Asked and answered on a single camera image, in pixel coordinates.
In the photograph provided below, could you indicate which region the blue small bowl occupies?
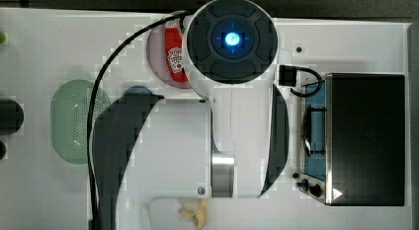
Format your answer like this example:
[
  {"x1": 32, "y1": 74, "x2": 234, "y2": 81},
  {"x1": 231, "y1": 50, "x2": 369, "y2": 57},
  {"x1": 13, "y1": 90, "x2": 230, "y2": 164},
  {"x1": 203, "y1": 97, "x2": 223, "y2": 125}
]
[{"x1": 124, "y1": 86, "x2": 152, "y2": 96}]

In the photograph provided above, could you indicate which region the green perforated basket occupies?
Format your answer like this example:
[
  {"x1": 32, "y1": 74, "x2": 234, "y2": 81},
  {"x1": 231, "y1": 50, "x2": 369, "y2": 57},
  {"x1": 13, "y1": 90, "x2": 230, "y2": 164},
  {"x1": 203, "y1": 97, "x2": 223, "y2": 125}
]
[{"x1": 50, "y1": 80, "x2": 94, "y2": 165}]

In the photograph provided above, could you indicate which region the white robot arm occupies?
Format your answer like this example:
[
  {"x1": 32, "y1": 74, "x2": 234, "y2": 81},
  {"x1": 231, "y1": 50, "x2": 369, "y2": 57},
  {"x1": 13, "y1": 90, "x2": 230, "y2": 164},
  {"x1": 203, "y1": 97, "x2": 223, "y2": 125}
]
[{"x1": 91, "y1": 0, "x2": 289, "y2": 230}]

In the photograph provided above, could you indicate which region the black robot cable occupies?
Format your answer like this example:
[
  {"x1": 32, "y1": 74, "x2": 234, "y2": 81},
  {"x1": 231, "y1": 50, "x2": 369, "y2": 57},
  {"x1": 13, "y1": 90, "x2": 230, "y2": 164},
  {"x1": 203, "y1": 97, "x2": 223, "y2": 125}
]
[{"x1": 86, "y1": 10, "x2": 194, "y2": 230}]

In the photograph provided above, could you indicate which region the green object left edge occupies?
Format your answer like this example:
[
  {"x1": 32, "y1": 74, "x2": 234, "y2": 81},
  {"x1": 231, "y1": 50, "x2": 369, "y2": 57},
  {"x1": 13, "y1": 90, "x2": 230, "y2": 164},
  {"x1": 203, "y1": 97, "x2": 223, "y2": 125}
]
[{"x1": 0, "y1": 32, "x2": 7, "y2": 44}]

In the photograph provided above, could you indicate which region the red ketchup bottle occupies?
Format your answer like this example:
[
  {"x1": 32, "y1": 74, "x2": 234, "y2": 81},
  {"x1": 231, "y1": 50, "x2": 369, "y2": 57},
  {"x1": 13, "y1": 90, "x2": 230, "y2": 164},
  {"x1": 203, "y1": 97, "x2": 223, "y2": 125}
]
[{"x1": 164, "y1": 20, "x2": 188, "y2": 83}]

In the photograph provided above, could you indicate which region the small black knob left edge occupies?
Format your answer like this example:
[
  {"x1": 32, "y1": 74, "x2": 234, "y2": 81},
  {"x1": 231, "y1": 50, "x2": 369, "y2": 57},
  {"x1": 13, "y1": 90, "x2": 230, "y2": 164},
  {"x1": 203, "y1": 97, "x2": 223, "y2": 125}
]
[{"x1": 0, "y1": 141, "x2": 7, "y2": 160}]

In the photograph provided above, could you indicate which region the black round object left edge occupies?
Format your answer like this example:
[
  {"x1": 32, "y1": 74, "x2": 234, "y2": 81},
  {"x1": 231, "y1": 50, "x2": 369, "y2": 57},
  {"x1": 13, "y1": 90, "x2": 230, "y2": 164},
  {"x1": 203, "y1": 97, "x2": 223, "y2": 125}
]
[{"x1": 0, "y1": 99, "x2": 24, "y2": 135}]

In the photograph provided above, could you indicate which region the peeled banana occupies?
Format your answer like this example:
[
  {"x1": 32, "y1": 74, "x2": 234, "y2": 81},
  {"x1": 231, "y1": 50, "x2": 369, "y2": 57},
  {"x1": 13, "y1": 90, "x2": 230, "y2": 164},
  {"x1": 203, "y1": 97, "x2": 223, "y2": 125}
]
[{"x1": 181, "y1": 198, "x2": 208, "y2": 230}]

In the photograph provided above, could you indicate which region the grey round plate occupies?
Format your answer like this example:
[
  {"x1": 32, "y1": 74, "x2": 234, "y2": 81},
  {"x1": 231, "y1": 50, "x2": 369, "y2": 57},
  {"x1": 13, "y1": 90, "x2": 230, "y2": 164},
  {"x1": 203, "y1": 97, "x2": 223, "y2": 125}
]
[{"x1": 146, "y1": 18, "x2": 191, "y2": 89}]

